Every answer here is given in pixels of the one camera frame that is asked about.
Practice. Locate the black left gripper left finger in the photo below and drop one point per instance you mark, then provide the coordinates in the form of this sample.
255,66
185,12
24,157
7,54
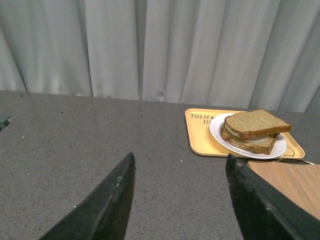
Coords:
105,213

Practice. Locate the yellow bear serving tray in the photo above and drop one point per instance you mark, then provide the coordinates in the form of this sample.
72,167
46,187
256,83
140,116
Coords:
204,126

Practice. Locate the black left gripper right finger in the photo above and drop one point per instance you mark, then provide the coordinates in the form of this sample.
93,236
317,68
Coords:
263,212

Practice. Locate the grey pleated curtain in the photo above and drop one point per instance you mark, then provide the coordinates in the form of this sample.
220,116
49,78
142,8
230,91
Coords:
247,54

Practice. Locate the metal cutting board handle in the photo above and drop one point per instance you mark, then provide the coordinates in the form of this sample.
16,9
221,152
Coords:
294,161

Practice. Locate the fried egg filling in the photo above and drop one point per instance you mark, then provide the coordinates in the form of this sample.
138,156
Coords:
250,139

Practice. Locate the bread slice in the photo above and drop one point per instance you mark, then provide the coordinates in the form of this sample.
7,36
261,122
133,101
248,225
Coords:
255,124
263,146

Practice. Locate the bamboo cutting board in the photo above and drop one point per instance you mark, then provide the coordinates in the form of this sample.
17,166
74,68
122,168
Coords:
298,182

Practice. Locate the white round plate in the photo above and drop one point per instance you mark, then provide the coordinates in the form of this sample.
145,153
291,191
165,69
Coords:
215,128

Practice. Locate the green grey table-edge object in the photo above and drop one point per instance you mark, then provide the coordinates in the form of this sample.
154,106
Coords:
4,121

